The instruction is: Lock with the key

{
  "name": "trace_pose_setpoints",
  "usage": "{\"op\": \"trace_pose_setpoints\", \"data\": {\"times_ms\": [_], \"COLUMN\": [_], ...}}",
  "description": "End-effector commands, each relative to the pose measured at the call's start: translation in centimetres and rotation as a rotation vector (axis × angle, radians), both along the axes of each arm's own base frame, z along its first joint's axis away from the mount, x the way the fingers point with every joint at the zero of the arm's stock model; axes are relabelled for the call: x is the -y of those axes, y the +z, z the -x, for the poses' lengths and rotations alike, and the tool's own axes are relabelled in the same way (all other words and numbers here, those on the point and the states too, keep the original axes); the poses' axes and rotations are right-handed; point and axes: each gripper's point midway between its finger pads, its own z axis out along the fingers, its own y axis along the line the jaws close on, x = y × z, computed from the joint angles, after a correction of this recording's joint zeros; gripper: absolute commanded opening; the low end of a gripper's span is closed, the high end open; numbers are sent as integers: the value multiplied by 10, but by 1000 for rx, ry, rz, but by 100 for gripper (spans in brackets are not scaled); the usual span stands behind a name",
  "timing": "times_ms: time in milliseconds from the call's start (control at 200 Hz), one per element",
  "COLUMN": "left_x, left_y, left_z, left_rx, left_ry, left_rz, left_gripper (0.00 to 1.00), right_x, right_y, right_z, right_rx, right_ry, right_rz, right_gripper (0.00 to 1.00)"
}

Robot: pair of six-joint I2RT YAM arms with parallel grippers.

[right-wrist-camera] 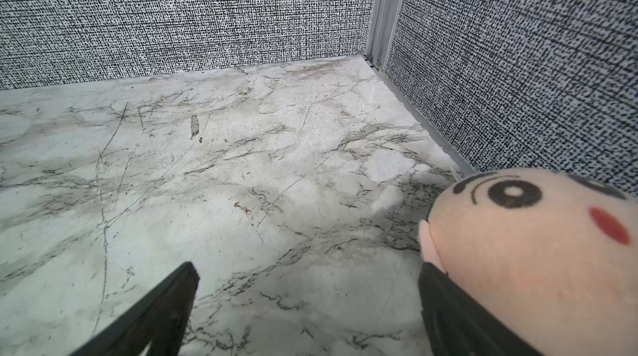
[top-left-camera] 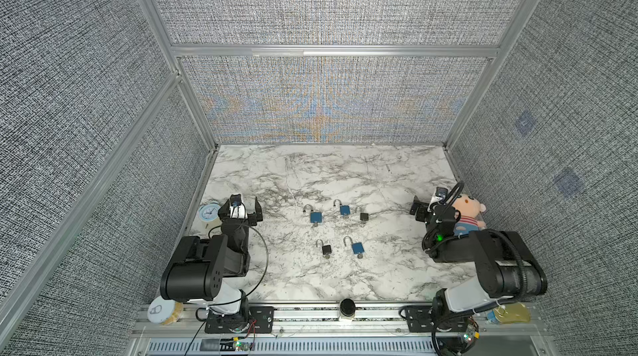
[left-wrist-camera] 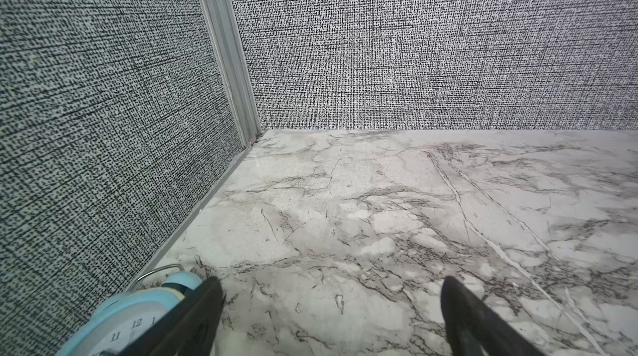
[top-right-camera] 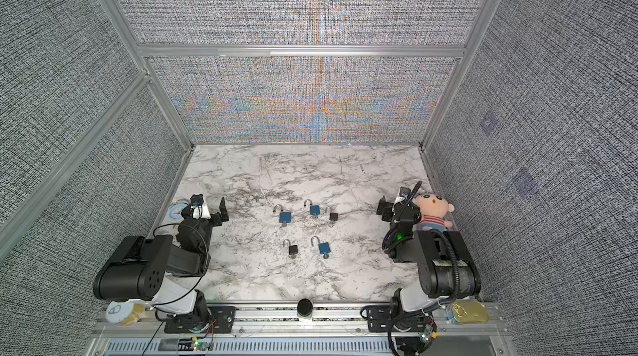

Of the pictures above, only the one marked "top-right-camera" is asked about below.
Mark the blue padlock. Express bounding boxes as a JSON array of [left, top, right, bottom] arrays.
[[304, 199, 321, 218], [311, 236, 331, 259], [272, 204, 292, 227]]

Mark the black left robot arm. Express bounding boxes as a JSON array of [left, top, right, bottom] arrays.
[[93, 194, 229, 330]]

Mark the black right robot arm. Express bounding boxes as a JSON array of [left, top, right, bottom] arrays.
[[376, 192, 481, 313]]

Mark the pink plush doll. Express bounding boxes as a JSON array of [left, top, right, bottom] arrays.
[[412, 194, 455, 232]]

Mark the small blue alarm clock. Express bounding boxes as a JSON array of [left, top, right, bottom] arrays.
[[165, 202, 189, 223]]

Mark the small black padlock front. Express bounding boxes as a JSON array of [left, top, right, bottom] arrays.
[[282, 239, 298, 260]]

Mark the gold sardine tin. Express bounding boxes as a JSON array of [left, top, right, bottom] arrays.
[[446, 301, 489, 324]]

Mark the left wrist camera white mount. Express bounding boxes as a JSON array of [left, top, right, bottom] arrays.
[[190, 194, 204, 219]]

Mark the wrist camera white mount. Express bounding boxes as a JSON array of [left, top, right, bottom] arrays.
[[394, 187, 411, 205], [190, 194, 204, 219]]

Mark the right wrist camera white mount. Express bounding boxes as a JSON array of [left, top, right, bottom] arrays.
[[394, 187, 411, 205]]

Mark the black corrugated cable conduit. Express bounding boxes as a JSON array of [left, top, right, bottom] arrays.
[[381, 180, 460, 307]]

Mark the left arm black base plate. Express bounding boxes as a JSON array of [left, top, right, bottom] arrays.
[[164, 306, 236, 334]]

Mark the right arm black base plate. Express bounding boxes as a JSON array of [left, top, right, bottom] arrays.
[[360, 306, 437, 333]]

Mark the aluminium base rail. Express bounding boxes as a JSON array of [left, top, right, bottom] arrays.
[[89, 300, 509, 356]]

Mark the black knob on rail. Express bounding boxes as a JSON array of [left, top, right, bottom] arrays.
[[297, 298, 313, 321]]

